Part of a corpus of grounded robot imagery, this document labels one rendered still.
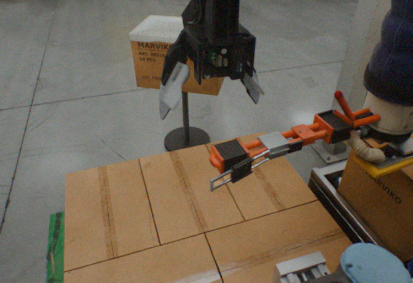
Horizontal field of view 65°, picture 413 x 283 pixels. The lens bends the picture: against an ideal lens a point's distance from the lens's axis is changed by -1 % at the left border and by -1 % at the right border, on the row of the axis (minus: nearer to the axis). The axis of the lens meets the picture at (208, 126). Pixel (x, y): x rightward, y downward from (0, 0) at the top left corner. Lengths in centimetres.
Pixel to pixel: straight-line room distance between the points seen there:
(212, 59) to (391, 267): 49
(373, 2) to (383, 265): 189
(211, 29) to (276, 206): 137
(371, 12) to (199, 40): 203
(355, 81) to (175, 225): 163
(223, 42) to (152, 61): 194
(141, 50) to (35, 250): 142
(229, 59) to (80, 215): 141
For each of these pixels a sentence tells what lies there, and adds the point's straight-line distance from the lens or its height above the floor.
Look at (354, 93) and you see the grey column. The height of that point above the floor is 60.
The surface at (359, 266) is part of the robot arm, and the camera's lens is 67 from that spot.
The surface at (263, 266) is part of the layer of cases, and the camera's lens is 148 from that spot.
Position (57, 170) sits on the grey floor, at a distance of 285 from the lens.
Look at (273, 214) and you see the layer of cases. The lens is 164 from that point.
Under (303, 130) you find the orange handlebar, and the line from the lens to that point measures 101.
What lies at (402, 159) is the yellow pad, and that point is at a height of 110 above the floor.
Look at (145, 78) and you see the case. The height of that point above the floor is 70.
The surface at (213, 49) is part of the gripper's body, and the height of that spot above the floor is 164.
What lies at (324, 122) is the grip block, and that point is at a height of 123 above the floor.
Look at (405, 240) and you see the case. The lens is 154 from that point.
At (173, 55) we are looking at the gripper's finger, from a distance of 44.
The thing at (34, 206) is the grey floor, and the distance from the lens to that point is 265.
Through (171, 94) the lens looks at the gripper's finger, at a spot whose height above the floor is 157.
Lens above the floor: 180
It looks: 36 degrees down
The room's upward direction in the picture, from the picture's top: straight up
